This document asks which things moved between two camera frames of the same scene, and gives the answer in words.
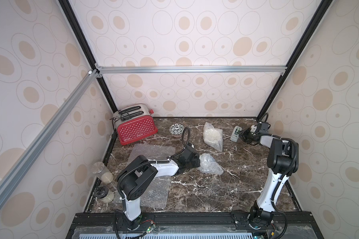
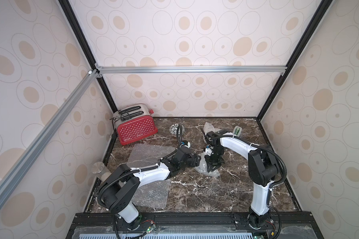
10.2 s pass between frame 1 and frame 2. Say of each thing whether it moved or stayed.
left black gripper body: stayed
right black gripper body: moved
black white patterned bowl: stayed
